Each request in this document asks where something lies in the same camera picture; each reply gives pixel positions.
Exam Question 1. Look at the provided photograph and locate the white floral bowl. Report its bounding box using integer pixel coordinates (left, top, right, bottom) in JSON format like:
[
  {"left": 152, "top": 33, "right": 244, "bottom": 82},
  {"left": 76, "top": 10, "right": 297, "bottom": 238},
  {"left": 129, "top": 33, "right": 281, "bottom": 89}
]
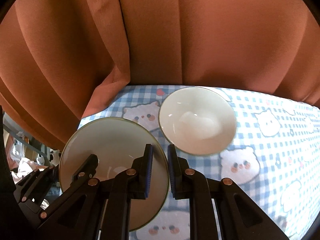
[
  {"left": 158, "top": 87, "right": 237, "bottom": 156},
  {"left": 59, "top": 117, "right": 171, "bottom": 232}
]

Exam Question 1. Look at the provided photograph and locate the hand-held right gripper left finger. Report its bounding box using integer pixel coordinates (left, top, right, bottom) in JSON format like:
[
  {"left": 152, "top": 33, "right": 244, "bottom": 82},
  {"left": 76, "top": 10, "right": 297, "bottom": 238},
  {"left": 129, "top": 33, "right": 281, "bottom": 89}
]
[{"left": 37, "top": 144, "right": 153, "bottom": 240}]

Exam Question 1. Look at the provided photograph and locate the orange curtain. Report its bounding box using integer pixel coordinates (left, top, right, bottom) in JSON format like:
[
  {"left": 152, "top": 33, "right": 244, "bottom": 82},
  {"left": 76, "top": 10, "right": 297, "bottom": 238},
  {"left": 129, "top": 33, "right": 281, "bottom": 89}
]
[{"left": 0, "top": 0, "right": 320, "bottom": 160}]

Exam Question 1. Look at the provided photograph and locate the blue checked printed tablecloth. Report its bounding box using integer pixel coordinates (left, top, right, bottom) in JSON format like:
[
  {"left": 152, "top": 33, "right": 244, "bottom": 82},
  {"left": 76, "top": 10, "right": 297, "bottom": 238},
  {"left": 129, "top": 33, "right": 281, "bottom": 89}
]
[{"left": 45, "top": 85, "right": 320, "bottom": 240}]

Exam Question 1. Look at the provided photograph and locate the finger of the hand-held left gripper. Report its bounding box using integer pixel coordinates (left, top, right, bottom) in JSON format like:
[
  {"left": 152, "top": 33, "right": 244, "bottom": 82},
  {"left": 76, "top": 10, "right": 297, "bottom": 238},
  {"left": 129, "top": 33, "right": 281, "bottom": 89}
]
[
  {"left": 14, "top": 166, "right": 63, "bottom": 221},
  {"left": 72, "top": 154, "right": 99, "bottom": 184}
]

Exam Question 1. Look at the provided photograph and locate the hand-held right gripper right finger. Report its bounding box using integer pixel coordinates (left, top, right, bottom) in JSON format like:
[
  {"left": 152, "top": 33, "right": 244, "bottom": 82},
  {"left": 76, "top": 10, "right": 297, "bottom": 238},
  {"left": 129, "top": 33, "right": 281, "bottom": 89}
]
[{"left": 167, "top": 144, "right": 289, "bottom": 240}]

